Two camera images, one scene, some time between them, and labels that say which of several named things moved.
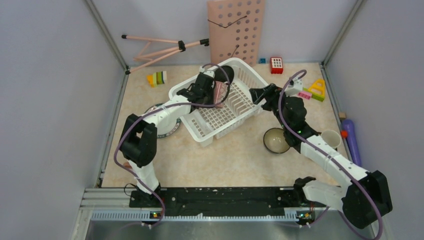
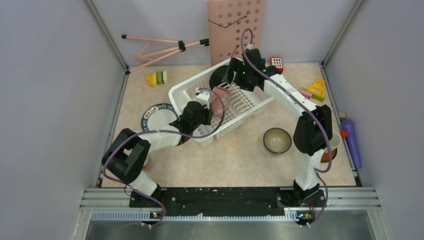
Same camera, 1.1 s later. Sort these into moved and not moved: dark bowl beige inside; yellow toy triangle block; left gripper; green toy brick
Moved: left gripper
Not moved: yellow toy triangle block; green toy brick; dark bowl beige inside
